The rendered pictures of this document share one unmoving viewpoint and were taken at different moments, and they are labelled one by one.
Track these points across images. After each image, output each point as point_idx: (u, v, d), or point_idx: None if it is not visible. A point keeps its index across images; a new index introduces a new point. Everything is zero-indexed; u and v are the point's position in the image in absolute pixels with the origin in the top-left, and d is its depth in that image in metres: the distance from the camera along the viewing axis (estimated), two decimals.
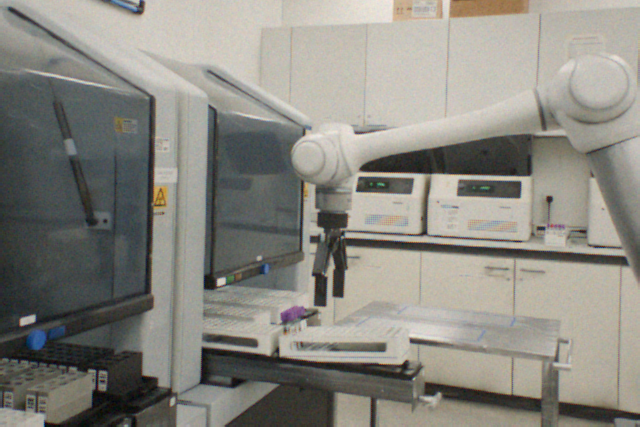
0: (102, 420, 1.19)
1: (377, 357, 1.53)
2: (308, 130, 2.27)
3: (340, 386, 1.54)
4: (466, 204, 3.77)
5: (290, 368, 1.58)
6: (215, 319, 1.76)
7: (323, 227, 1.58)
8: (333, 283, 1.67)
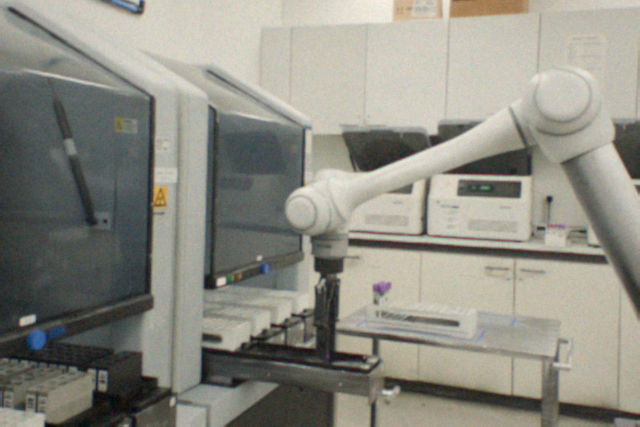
0: (102, 420, 1.19)
1: (450, 330, 1.85)
2: (308, 130, 2.27)
3: (300, 380, 1.57)
4: (466, 204, 3.77)
5: (252, 363, 1.61)
6: None
7: None
8: (327, 341, 1.62)
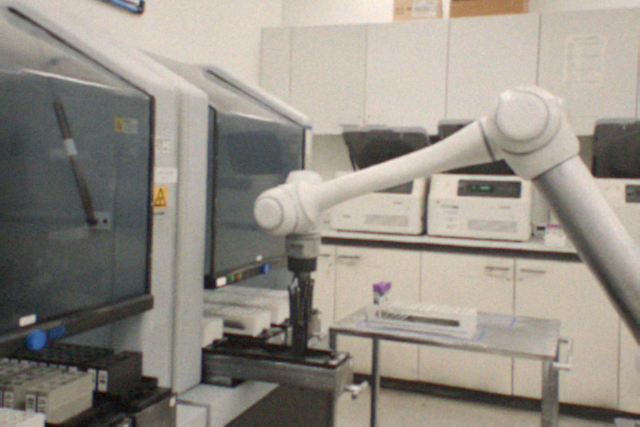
0: (102, 420, 1.19)
1: (450, 330, 1.85)
2: (308, 130, 2.27)
3: (269, 376, 1.60)
4: (466, 204, 3.77)
5: (222, 359, 1.64)
6: None
7: None
8: (303, 338, 1.68)
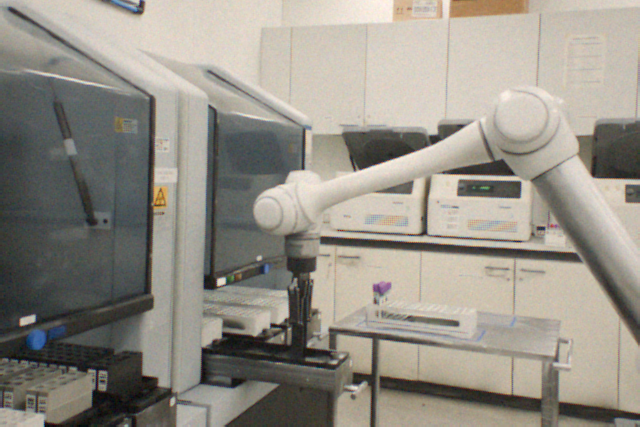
0: (102, 420, 1.19)
1: (450, 330, 1.85)
2: (308, 130, 2.27)
3: (269, 376, 1.60)
4: (466, 204, 3.77)
5: (222, 359, 1.64)
6: None
7: None
8: (302, 338, 1.68)
